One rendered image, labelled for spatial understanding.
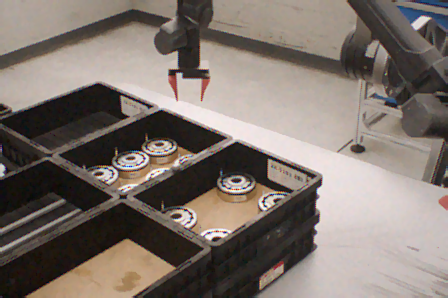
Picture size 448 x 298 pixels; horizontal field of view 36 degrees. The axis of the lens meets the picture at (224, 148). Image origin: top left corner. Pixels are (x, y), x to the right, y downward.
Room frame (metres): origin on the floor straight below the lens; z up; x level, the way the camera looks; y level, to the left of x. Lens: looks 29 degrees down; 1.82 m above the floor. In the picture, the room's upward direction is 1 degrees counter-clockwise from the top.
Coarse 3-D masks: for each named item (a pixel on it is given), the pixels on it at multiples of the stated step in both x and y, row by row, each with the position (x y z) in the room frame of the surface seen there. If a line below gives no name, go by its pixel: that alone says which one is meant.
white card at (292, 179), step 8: (272, 160) 1.56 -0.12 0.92; (272, 168) 1.56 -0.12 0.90; (280, 168) 1.54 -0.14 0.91; (288, 168) 1.53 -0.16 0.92; (272, 176) 1.56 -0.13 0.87; (280, 176) 1.54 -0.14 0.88; (288, 176) 1.53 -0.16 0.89; (296, 176) 1.51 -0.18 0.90; (304, 176) 1.49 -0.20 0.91; (288, 184) 1.52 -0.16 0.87; (296, 184) 1.51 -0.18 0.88
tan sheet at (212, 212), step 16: (208, 192) 1.55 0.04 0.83; (256, 192) 1.55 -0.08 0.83; (192, 208) 1.48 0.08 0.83; (208, 208) 1.47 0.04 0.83; (224, 208) 1.47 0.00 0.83; (240, 208) 1.47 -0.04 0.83; (256, 208) 1.47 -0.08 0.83; (208, 224) 1.40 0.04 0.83; (224, 224) 1.40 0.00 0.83; (240, 224) 1.40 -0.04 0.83
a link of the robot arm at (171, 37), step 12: (180, 12) 1.66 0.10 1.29; (204, 12) 1.60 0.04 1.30; (168, 24) 1.59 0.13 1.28; (180, 24) 1.60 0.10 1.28; (192, 24) 1.62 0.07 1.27; (204, 24) 1.61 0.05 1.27; (156, 36) 1.59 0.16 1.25; (168, 36) 1.56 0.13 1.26; (180, 36) 1.59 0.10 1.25; (156, 48) 1.59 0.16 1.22; (168, 48) 1.56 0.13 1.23; (180, 48) 1.59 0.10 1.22
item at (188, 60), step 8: (184, 48) 1.62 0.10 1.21; (192, 48) 1.62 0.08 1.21; (184, 56) 1.62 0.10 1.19; (192, 56) 1.62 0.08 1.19; (176, 64) 1.65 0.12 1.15; (184, 64) 1.62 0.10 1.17; (192, 64) 1.62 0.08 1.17; (200, 64) 1.65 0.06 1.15; (208, 64) 1.65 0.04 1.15; (176, 72) 1.62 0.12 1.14; (208, 72) 1.62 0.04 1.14
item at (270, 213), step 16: (224, 144) 1.63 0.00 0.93; (240, 144) 1.64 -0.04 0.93; (192, 160) 1.55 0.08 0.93; (288, 160) 1.54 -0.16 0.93; (320, 176) 1.46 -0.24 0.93; (304, 192) 1.40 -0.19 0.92; (144, 208) 1.33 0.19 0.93; (272, 208) 1.32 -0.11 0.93; (176, 224) 1.26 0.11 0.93; (256, 224) 1.27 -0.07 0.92; (208, 240) 1.20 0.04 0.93; (224, 240) 1.20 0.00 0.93; (240, 240) 1.23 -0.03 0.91
